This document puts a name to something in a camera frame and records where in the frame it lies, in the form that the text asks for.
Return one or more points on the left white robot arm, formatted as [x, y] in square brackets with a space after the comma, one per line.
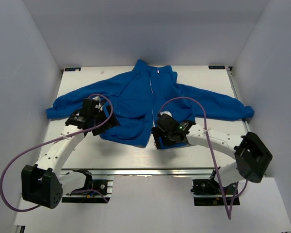
[42, 183]

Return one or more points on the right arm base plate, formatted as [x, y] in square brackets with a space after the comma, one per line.
[204, 195]

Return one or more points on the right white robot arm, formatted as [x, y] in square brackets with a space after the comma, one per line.
[190, 133]

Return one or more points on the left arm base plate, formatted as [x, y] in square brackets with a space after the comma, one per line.
[83, 186]

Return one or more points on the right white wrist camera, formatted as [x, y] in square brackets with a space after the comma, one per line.
[164, 113]

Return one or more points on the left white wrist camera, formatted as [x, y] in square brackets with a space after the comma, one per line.
[96, 101]

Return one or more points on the blue table label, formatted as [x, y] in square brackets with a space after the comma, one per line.
[216, 67]
[72, 69]

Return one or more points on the aluminium right side rail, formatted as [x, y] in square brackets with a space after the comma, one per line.
[245, 121]

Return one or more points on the aluminium front rail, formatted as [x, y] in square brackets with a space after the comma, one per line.
[150, 172]

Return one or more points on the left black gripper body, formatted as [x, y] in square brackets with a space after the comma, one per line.
[109, 124]

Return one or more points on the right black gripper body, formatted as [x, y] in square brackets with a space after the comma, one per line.
[157, 133]

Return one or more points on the aluminium rail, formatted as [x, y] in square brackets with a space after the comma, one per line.
[245, 121]
[150, 172]

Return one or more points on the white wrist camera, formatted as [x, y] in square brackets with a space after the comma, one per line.
[164, 113]
[96, 101]

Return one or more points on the right blue table label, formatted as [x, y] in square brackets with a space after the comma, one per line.
[216, 67]

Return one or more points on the left blue table label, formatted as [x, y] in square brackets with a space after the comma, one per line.
[72, 69]

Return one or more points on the blue zip jacket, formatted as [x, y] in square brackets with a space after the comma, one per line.
[137, 97]

